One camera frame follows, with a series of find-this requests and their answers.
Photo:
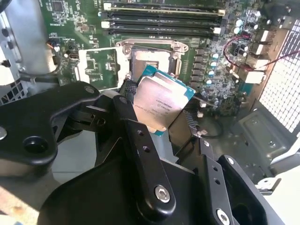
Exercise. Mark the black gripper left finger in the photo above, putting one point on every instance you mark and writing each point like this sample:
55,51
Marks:
28,122

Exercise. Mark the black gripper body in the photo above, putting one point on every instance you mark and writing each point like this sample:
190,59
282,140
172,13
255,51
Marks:
105,199

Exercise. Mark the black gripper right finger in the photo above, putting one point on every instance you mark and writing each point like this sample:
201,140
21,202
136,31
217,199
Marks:
218,197

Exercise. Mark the metal socket cover frame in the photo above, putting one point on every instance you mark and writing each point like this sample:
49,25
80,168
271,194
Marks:
122,66

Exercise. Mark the silver CPU green edge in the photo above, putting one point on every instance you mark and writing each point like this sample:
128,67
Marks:
161,98

